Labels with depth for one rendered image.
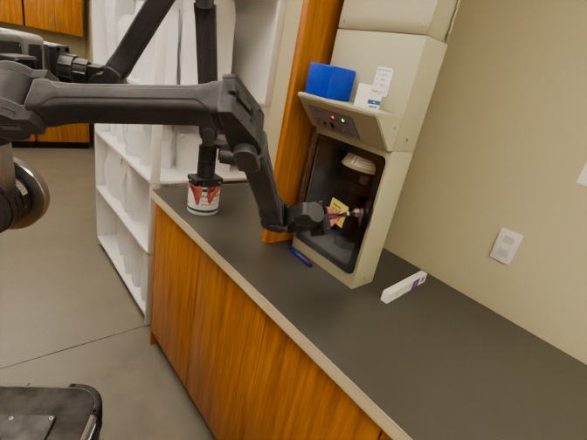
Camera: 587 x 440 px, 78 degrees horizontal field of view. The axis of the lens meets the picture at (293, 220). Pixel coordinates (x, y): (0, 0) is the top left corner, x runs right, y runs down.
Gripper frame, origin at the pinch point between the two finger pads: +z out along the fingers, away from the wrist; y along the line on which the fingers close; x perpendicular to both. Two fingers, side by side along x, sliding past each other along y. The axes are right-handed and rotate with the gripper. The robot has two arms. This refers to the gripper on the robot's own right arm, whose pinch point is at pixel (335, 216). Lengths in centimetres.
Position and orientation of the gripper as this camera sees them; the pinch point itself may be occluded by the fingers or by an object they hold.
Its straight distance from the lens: 115.3
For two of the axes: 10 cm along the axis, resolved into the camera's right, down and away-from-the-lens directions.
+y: -1.7, -9.8, 0.4
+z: 7.7, -1.1, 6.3
